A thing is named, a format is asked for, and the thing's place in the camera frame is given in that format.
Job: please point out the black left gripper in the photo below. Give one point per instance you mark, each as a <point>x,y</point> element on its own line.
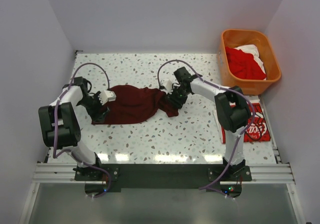
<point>100,113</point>

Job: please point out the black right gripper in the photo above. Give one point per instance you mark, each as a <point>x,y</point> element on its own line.
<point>174,102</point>

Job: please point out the dark maroon t shirt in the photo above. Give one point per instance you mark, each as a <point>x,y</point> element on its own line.
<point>135,105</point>

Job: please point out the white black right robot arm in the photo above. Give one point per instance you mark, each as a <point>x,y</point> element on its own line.
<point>232,111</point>

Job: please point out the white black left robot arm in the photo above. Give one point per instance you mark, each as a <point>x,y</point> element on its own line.
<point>61,131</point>

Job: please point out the bright red t shirt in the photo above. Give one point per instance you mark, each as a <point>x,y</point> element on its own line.
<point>243,66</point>

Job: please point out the orange plastic basket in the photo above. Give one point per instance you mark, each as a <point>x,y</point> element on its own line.
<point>237,37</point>

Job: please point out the folded red coca-cola t shirt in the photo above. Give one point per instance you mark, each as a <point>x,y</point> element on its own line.
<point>258,130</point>

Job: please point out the white t shirt in basket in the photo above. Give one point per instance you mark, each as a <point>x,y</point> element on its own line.
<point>252,49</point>

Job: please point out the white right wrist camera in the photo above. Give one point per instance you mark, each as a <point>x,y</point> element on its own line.
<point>167,85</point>

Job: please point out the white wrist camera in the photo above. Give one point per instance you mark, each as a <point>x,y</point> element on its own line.
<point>167,85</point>
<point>106,96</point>

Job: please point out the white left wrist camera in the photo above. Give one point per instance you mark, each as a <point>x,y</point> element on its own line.
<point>106,96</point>

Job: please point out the aluminium extrusion rail frame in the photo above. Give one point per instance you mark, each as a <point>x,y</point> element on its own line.
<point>64,173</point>

